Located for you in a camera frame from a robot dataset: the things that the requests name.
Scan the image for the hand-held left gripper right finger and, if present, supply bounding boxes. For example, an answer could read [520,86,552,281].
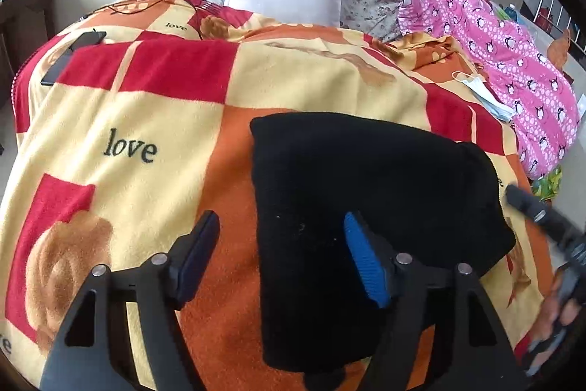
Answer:
[343,212,527,391]

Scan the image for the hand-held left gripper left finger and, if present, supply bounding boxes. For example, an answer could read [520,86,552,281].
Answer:
[40,211,221,391]

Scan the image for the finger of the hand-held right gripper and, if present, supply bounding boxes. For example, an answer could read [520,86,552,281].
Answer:
[506,184,586,245]

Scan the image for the black pants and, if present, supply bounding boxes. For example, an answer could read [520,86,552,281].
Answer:
[249,112,517,373]

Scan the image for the person's right hand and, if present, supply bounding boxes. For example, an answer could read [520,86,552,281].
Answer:
[522,267,573,355]

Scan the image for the green printed cloth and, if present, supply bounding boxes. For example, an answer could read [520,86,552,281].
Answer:
[531,166,563,202]

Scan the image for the blue face mask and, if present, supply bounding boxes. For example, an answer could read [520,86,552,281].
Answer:
[453,70,516,122]

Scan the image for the pink penguin print garment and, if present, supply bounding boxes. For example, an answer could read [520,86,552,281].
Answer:
[386,0,580,181]

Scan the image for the printed checkered blanket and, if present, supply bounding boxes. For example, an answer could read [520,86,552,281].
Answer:
[0,0,557,391]

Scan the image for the black phone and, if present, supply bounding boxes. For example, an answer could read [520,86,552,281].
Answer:
[40,31,107,87]

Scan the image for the dark wooden desk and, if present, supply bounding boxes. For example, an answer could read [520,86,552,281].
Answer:
[0,0,60,76]

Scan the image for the metal bed rail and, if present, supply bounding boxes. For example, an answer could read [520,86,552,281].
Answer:
[526,0,586,53]

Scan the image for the black cable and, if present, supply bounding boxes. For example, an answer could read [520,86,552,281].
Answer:
[82,0,230,39]

